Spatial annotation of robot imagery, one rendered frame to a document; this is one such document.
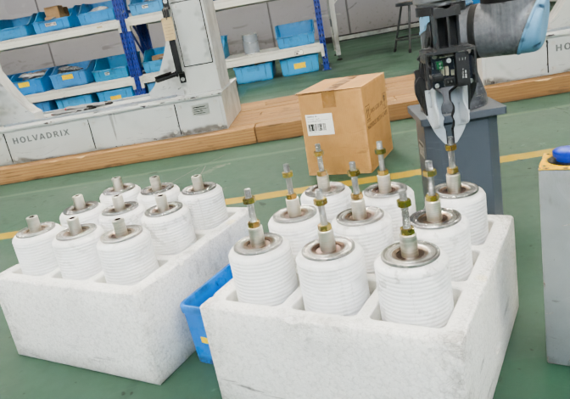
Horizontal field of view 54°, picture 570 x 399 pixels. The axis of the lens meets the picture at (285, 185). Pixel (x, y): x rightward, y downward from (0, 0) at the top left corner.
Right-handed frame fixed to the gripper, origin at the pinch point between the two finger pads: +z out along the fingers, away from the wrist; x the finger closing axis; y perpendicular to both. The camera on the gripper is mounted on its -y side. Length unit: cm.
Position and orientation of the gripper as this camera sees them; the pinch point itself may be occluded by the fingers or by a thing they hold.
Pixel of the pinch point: (449, 133)
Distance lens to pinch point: 93.1
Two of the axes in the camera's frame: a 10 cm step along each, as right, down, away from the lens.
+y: -0.9, 3.1, -9.5
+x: 9.8, -1.4, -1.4
